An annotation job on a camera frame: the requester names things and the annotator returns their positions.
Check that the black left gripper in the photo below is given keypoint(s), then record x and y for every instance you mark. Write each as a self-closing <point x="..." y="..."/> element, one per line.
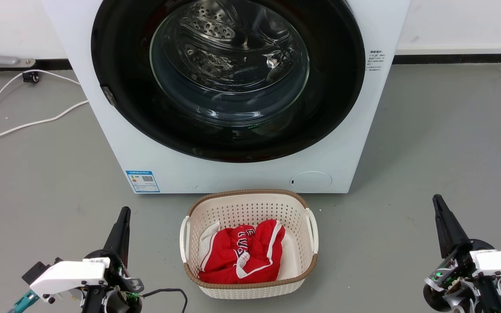
<point x="118" y="287"/>

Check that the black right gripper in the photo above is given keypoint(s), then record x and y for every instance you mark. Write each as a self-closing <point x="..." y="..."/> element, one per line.
<point x="459" y="282"/>

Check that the white front-load washing machine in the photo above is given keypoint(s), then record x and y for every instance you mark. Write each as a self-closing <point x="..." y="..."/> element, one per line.
<point x="115" y="143"/>

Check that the black round washer door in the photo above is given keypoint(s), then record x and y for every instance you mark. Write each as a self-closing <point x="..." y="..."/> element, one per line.
<point x="120" y="48"/>

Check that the blue energy label sticker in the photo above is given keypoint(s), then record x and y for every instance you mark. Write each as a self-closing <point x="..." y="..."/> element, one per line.
<point x="142" y="181"/>

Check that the red garment with white stripes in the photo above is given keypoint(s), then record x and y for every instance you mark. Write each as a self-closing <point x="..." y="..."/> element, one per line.
<point x="233" y="256"/>

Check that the teal connector piece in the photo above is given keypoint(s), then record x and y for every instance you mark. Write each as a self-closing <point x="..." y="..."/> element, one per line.
<point x="23" y="302"/>

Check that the cream perforated laundry basket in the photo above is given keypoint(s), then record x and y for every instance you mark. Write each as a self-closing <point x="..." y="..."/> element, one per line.
<point x="250" y="208"/>

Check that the round white filter cover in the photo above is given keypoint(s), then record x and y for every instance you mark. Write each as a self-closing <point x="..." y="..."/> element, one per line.
<point x="311" y="181"/>

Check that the small printed text sticker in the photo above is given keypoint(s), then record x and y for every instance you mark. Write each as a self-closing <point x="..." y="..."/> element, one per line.
<point x="375" y="61"/>

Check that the small black caster wheel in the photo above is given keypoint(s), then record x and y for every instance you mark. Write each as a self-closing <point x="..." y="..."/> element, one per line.
<point x="31" y="77"/>

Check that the stainless steel washer drum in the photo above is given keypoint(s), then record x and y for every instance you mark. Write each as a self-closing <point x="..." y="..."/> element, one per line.
<point x="215" y="30"/>

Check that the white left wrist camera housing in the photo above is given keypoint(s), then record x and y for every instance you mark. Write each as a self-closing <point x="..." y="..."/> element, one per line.
<point x="68" y="276"/>

